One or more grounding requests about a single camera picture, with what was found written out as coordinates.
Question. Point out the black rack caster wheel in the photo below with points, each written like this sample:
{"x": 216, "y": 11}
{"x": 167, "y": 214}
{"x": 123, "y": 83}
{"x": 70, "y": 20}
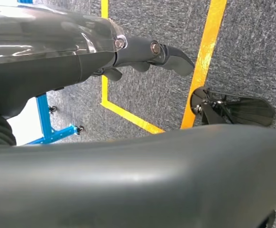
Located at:
{"x": 81, "y": 129}
{"x": 53, "y": 109}

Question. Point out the black ribbed robot foot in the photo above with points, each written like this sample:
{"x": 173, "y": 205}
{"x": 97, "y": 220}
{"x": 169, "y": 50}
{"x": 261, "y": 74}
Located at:
{"x": 247, "y": 111}

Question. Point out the blue metal shelf rack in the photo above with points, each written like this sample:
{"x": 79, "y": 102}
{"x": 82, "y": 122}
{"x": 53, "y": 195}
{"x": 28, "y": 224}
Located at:
{"x": 44, "y": 119}

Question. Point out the yellow floor tape square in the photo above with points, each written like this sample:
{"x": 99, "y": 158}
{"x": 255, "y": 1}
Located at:
{"x": 206, "y": 47}

